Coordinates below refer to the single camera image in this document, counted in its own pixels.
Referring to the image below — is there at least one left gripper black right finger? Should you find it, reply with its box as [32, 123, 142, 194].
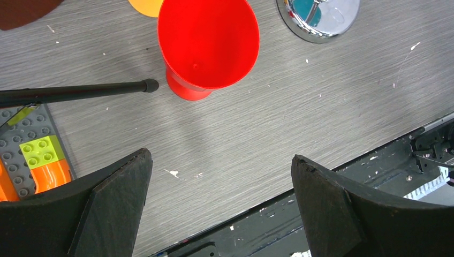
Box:
[291, 155, 453, 256]

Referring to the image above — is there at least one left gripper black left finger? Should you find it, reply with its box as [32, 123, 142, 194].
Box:
[1, 148, 153, 256]

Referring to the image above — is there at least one chrome wine glass rack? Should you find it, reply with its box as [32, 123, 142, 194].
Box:
[276, 0, 360, 43]

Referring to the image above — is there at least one red wine glass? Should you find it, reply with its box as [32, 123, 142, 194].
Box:
[157, 0, 260, 101]

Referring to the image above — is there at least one yellow wine glass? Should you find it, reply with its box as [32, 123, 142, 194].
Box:
[128, 0, 163, 18]

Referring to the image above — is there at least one orange letter toy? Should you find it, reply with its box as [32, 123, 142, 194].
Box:
[1, 159, 72, 202]

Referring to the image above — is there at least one green lego brick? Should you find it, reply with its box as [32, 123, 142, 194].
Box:
[19, 135, 66, 170]

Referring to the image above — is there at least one black perforated music stand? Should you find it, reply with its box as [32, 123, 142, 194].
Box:
[1, 79, 159, 108]

